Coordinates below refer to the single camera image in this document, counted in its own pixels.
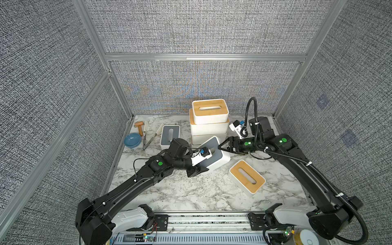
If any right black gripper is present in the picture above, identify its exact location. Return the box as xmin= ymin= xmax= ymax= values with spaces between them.
xmin=218 ymin=138 xmax=265 ymax=155

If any bamboo lid tissue box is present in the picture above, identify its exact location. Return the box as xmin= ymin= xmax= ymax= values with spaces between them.
xmin=189 ymin=109 xmax=230 ymax=136
xmin=229 ymin=160 xmax=266 ymax=197
xmin=192 ymin=99 xmax=229 ymax=125

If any grey lid tissue box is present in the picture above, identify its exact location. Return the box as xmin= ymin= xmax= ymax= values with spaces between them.
xmin=160 ymin=125 xmax=180 ymax=150
xmin=199 ymin=136 xmax=231 ymax=171

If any yellow lid tissue box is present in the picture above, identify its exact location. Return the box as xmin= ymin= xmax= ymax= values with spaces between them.
xmin=191 ymin=133 xmax=227 ymax=146

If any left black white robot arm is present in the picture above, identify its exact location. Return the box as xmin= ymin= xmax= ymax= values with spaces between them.
xmin=75 ymin=138 xmax=212 ymax=245

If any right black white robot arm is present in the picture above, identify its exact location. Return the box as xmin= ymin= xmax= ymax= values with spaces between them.
xmin=218 ymin=117 xmax=369 ymax=245

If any white slotted spatula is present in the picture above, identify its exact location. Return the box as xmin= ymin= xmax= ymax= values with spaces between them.
xmin=143 ymin=120 xmax=149 ymax=151

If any blue bowl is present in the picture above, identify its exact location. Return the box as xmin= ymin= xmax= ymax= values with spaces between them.
xmin=124 ymin=133 xmax=142 ymax=149

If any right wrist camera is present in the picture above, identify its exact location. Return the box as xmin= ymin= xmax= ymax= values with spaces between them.
xmin=229 ymin=120 xmax=248 ymax=139

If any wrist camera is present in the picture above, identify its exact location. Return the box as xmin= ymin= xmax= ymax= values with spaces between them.
xmin=190 ymin=147 xmax=212 ymax=166
xmin=229 ymin=120 xmax=248 ymax=139

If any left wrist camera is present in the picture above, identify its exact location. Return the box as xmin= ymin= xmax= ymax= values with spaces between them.
xmin=190 ymin=147 xmax=212 ymax=166

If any white spatula metal handle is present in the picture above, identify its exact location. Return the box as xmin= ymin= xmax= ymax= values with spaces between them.
xmin=143 ymin=124 xmax=164 ymax=150

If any aluminium front rail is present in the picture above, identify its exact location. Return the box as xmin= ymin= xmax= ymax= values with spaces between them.
xmin=76 ymin=212 xmax=344 ymax=245

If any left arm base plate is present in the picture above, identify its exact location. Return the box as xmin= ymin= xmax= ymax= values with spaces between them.
xmin=132 ymin=214 xmax=169 ymax=232

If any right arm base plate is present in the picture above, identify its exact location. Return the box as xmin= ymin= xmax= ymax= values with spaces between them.
xmin=247 ymin=212 xmax=293 ymax=231

